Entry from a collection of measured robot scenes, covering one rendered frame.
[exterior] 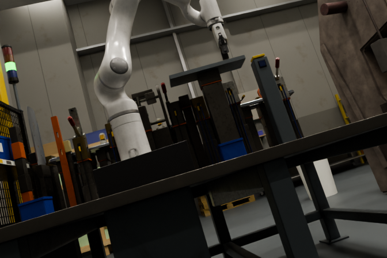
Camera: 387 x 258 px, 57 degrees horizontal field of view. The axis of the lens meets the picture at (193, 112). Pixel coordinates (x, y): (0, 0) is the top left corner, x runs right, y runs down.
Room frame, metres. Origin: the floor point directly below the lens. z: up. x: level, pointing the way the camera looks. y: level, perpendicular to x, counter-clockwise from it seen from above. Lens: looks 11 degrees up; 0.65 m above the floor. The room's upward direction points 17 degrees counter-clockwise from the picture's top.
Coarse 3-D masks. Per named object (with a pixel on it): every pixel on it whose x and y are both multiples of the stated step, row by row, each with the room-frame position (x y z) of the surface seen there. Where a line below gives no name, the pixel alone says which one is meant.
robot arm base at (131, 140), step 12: (120, 120) 1.31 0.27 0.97; (132, 120) 1.32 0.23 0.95; (120, 132) 1.31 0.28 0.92; (132, 132) 1.31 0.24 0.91; (144, 132) 1.35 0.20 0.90; (120, 144) 1.32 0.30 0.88; (132, 144) 1.31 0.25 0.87; (144, 144) 1.33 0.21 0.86; (120, 156) 1.34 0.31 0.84; (132, 156) 1.29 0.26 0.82
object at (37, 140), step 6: (30, 108) 1.92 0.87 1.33; (30, 114) 1.90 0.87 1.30; (30, 120) 1.88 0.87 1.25; (30, 126) 1.86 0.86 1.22; (36, 126) 1.96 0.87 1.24; (36, 132) 1.94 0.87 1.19; (36, 138) 1.92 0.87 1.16; (36, 144) 1.90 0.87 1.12; (36, 150) 1.88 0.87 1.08; (42, 150) 1.97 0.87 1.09; (36, 156) 1.86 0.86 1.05; (42, 156) 1.95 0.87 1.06; (42, 162) 1.93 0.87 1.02
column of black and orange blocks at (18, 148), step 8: (16, 128) 1.73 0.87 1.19; (16, 136) 1.72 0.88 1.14; (16, 144) 1.72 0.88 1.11; (16, 152) 1.72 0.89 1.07; (24, 152) 1.76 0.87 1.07; (16, 160) 1.72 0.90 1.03; (24, 160) 1.75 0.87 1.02; (16, 168) 1.72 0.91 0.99; (24, 168) 1.73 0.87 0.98; (24, 176) 1.72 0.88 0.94; (24, 184) 1.72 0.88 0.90; (24, 192) 1.72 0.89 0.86; (24, 200) 1.72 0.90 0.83
